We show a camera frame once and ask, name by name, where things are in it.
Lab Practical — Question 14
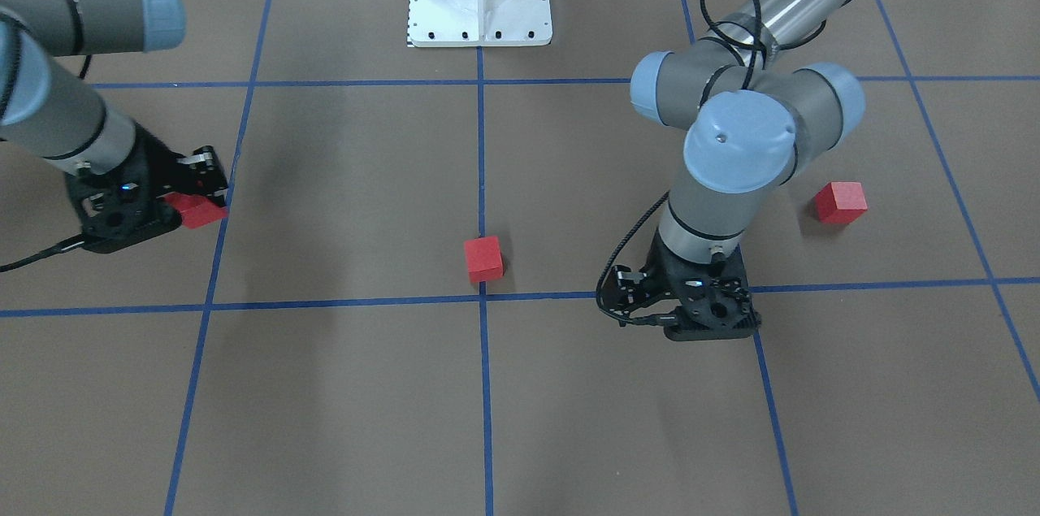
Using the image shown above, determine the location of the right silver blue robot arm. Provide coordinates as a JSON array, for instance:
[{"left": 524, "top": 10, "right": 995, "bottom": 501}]
[{"left": 1, "top": 0, "right": 229, "bottom": 267}]

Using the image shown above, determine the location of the red block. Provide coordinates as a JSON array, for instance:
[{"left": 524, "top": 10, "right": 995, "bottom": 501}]
[
  {"left": 813, "top": 180, "right": 869, "bottom": 226},
  {"left": 162, "top": 194, "right": 228, "bottom": 228},
  {"left": 463, "top": 236, "right": 505, "bottom": 285}
]

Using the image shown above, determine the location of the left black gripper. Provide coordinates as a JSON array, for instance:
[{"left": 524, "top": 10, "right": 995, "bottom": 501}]
[{"left": 610, "top": 246, "right": 762, "bottom": 341}]

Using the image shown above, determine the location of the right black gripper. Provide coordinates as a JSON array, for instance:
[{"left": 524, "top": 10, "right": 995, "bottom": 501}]
[{"left": 64, "top": 126, "right": 229, "bottom": 254}]

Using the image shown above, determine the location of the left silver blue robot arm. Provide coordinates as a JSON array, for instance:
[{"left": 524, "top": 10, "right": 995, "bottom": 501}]
[{"left": 596, "top": 0, "right": 865, "bottom": 341}]

